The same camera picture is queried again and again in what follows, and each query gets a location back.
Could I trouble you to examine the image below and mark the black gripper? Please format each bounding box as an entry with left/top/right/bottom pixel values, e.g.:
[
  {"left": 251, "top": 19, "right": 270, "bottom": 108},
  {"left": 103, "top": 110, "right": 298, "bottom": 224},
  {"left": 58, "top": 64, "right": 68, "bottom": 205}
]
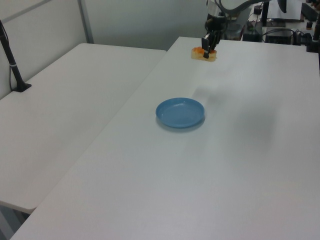
[{"left": 201, "top": 14, "right": 227, "bottom": 60}]

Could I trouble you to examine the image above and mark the bread with orange topping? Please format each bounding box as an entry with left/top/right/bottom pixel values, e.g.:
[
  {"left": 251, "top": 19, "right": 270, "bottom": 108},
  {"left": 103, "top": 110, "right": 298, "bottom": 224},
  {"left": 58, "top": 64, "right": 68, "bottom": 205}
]
[{"left": 191, "top": 46, "right": 218, "bottom": 63}]

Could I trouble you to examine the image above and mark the blue round plate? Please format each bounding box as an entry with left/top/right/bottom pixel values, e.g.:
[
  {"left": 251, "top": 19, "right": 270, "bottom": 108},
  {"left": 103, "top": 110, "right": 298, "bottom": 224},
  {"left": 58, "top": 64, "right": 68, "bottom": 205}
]
[{"left": 155, "top": 97, "right": 206, "bottom": 130}]

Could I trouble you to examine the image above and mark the black upright stand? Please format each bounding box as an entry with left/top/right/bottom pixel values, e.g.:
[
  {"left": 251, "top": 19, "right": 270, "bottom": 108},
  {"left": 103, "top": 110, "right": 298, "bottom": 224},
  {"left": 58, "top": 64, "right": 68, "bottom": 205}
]
[{"left": 260, "top": 0, "right": 270, "bottom": 28}]

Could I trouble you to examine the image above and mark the black electronics box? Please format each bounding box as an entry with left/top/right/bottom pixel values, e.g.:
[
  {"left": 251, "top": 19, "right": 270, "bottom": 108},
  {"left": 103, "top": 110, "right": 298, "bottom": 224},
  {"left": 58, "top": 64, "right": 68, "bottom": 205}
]
[{"left": 264, "top": 28, "right": 295, "bottom": 44}]

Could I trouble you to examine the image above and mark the white paper sheet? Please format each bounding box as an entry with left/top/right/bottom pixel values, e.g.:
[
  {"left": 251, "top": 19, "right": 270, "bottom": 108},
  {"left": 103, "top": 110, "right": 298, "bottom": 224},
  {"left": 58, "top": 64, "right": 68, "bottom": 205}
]
[{"left": 267, "top": 0, "right": 301, "bottom": 21}]

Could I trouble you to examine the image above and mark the black long case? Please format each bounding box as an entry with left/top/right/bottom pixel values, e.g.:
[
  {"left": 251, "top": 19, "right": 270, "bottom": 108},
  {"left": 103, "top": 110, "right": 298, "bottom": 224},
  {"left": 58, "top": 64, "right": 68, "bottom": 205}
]
[{"left": 300, "top": 1, "right": 320, "bottom": 23}]

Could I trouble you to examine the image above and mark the white adjoining table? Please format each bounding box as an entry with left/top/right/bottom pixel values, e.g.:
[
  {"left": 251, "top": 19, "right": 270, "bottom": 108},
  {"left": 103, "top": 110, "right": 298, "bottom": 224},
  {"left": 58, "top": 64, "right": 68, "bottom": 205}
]
[{"left": 0, "top": 42, "right": 168, "bottom": 215}]

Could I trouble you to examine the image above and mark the black pole with base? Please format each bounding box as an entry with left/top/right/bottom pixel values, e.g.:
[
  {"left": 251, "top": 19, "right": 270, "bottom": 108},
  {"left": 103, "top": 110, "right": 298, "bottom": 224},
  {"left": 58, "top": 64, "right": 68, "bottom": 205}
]
[{"left": 0, "top": 19, "right": 33, "bottom": 94}]

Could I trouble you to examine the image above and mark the black device with cables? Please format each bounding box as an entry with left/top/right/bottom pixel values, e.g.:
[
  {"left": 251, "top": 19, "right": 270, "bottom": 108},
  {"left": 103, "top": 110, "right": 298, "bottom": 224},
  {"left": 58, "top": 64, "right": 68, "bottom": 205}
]
[{"left": 241, "top": 21, "right": 262, "bottom": 42}]

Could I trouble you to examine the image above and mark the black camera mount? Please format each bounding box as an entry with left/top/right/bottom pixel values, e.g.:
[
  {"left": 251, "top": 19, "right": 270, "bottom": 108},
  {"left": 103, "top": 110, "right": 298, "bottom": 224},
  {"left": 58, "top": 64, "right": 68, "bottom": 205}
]
[{"left": 305, "top": 17, "right": 320, "bottom": 54}]

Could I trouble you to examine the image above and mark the grey partition frame post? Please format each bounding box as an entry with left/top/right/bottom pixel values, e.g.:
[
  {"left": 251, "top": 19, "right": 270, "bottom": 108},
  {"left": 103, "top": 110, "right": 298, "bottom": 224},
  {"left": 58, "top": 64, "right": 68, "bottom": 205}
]
[{"left": 76, "top": 0, "right": 95, "bottom": 44}]

